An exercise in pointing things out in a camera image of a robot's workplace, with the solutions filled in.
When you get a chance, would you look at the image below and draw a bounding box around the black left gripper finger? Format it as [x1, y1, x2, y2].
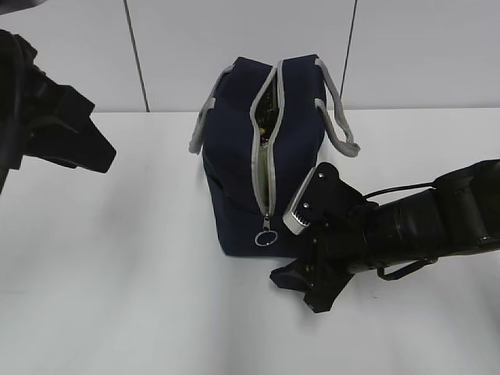
[23, 114, 116, 173]

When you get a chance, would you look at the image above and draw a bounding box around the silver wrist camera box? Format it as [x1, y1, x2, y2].
[282, 167, 316, 236]

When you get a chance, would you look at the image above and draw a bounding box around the navy blue lunch bag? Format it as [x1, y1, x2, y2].
[189, 55, 360, 258]

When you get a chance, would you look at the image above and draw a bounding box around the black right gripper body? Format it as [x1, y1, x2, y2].
[300, 162, 375, 274]

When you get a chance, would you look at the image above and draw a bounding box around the green lid food container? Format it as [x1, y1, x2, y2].
[258, 144, 270, 207]

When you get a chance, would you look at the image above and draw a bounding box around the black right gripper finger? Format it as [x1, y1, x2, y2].
[270, 249, 354, 313]

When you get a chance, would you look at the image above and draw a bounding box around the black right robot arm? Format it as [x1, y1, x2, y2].
[270, 159, 499, 313]

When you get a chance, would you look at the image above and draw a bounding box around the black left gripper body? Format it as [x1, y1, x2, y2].
[1, 30, 95, 170]

